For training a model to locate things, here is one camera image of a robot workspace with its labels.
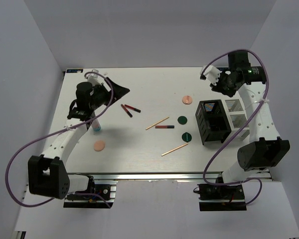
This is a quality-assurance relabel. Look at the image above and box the red black lip gloss tube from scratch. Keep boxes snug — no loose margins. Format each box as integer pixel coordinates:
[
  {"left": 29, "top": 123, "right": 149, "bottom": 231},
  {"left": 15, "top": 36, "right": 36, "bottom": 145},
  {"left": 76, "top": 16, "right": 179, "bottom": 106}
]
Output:
[{"left": 124, "top": 104, "right": 141, "bottom": 113}]

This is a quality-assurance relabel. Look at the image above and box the plain pink powder puff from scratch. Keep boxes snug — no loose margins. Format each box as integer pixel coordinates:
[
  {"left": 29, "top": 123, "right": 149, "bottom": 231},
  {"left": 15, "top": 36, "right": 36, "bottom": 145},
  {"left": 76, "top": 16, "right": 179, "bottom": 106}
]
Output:
[{"left": 93, "top": 140, "right": 106, "bottom": 152}]

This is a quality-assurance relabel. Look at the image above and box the pink powder puff with ribbon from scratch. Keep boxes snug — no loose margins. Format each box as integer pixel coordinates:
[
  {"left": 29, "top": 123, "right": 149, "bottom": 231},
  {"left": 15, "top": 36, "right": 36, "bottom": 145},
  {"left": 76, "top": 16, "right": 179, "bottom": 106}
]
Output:
[{"left": 182, "top": 95, "right": 193, "bottom": 105}]

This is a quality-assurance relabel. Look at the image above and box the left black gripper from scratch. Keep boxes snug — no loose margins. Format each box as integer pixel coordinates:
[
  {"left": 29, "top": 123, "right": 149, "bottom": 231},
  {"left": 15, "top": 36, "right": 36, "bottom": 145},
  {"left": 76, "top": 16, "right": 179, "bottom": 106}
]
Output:
[{"left": 89, "top": 77, "right": 130, "bottom": 110}]

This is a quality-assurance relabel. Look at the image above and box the white slotted organizer box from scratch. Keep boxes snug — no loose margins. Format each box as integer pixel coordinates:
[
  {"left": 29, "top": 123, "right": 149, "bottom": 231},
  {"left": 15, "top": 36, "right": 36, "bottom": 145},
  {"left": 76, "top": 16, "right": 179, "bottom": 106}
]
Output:
[{"left": 222, "top": 99, "right": 247, "bottom": 141}]

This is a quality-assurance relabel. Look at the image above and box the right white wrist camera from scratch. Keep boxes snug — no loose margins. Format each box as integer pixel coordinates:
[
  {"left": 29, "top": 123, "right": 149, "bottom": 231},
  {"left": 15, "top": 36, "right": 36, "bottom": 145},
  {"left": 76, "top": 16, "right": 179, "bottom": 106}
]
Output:
[{"left": 200, "top": 65, "right": 221, "bottom": 86}]

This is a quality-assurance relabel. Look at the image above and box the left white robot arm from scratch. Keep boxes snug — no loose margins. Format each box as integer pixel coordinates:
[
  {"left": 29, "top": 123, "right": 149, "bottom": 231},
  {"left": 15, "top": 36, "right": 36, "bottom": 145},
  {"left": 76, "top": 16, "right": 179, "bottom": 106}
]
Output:
[{"left": 28, "top": 77, "right": 130, "bottom": 199}]

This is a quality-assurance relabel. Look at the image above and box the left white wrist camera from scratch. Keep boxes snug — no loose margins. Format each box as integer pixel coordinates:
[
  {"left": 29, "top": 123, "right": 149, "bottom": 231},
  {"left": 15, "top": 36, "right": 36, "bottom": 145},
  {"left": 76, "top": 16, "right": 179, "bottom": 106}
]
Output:
[{"left": 84, "top": 69, "right": 106, "bottom": 87}]

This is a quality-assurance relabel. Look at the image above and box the left blue corner sticker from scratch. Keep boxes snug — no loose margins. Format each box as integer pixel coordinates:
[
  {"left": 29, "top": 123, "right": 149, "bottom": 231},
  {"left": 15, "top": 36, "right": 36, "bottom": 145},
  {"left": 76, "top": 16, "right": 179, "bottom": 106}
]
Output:
[{"left": 65, "top": 69, "right": 83, "bottom": 74}]

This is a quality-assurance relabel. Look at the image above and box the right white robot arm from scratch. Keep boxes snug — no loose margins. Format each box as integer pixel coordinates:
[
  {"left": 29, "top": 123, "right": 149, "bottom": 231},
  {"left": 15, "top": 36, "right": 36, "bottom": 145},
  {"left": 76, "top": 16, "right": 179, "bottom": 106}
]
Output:
[{"left": 201, "top": 49, "right": 290, "bottom": 199}]

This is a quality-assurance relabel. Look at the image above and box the lower green round compact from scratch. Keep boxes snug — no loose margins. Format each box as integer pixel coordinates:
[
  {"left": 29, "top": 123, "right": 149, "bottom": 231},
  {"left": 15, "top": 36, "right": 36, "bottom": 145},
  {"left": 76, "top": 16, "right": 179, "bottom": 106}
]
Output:
[{"left": 181, "top": 132, "right": 192, "bottom": 142}]

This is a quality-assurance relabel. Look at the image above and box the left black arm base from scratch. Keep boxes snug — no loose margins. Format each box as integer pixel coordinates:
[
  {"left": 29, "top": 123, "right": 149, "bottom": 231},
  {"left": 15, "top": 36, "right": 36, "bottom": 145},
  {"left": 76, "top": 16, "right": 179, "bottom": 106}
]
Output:
[{"left": 63, "top": 175, "right": 117, "bottom": 209}]

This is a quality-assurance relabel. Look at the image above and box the red lip gloss blue cap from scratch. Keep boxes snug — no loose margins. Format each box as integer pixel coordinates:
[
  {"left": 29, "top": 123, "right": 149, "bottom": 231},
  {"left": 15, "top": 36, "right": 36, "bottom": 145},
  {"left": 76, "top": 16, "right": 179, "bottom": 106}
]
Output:
[{"left": 155, "top": 125, "right": 175, "bottom": 129}]

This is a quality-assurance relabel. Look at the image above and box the white bottle blue label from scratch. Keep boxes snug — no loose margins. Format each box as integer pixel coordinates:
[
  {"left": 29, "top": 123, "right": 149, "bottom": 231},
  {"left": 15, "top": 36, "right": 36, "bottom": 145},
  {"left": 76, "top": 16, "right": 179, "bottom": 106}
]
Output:
[{"left": 91, "top": 119, "right": 101, "bottom": 132}]

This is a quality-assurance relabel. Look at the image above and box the wooden stick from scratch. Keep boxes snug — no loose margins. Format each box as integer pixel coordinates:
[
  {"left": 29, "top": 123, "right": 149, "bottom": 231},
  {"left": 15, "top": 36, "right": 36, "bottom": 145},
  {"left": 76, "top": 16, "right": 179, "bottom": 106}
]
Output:
[
  {"left": 161, "top": 142, "right": 188, "bottom": 157},
  {"left": 145, "top": 117, "right": 169, "bottom": 130}
]

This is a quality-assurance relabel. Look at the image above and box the aluminium table rail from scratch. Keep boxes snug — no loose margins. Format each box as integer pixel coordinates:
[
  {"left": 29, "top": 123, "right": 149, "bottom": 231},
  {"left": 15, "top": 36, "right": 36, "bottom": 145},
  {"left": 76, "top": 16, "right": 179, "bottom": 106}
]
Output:
[{"left": 64, "top": 171, "right": 275, "bottom": 182}]

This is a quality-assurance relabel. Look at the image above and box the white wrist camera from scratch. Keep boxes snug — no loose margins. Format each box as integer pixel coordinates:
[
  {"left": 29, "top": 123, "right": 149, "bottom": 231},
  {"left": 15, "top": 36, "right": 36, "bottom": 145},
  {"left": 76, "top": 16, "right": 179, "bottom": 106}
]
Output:
[
  {"left": 84, "top": 69, "right": 106, "bottom": 87},
  {"left": 200, "top": 65, "right": 221, "bottom": 86}
]

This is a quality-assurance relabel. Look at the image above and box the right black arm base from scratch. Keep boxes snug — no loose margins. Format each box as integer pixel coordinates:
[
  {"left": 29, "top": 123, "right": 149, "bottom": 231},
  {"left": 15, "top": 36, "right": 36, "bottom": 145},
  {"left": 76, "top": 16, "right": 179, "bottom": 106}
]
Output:
[{"left": 193, "top": 183, "right": 247, "bottom": 212}]

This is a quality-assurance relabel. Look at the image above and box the upper green round compact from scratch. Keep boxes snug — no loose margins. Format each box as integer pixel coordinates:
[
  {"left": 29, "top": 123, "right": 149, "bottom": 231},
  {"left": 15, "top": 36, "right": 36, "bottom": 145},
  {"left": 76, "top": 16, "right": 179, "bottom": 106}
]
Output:
[{"left": 177, "top": 116, "right": 188, "bottom": 125}]

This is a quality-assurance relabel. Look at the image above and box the green round compact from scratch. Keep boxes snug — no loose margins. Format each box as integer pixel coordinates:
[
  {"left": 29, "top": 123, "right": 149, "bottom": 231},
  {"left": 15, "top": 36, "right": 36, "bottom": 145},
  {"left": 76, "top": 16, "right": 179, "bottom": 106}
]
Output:
[
  {"left": 181, "top": 132, "right": 192, "bottom": 142},
  {"left": 177, "top": 116, "right": 188, "bottom": 125}
]

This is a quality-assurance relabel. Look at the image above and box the black slotted organizer box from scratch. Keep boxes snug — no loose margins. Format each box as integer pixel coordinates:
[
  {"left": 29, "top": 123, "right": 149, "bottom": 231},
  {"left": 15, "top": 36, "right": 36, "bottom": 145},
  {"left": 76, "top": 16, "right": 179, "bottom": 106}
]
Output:
[{"left": 195, "top": 100, "right": 231, "bottom": 145}]

